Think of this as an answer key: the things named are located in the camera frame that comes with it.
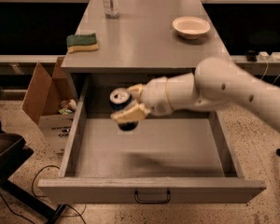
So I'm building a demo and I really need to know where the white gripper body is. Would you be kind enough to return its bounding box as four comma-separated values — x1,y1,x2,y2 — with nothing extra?
141,77,172,116

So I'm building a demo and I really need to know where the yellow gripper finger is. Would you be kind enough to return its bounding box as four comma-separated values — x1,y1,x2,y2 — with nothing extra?
127,84,146,101
111,103,150,123

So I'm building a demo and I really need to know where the blue pepsi can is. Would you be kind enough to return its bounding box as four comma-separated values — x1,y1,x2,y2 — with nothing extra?
109,88,138,132

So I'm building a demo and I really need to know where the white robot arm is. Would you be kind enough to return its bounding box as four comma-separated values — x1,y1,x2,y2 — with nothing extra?
109,57,280,133

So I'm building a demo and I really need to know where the grey counter cabinet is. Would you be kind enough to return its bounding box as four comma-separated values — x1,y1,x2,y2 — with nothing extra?
61,0,237,98

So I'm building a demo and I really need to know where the grey open drawer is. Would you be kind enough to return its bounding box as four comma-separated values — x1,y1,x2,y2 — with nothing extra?
38,76,266,204

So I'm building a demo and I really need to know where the green yellow sponge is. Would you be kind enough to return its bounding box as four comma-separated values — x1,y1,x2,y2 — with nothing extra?
66,33,99,53

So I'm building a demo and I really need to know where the white bowl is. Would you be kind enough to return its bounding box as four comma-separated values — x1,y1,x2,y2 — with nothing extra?
172,16,210,39

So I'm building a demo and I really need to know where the brown cardboard box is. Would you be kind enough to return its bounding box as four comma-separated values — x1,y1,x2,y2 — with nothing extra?
22,57,75,153

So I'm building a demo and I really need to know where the clear plastic bottle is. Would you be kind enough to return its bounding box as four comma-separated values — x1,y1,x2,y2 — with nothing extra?
103,0,119,19

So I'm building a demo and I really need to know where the black small device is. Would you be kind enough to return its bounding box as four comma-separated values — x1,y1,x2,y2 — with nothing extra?
245,50,258,62

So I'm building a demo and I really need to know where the white power strip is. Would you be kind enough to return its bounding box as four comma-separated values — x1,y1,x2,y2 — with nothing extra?
259,51,280,62

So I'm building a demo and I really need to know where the black chair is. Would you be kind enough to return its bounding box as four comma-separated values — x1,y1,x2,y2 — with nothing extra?
0,120,66,224

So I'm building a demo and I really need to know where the black drawer handle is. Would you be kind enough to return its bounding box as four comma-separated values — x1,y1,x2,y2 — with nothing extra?
134,189,171,204

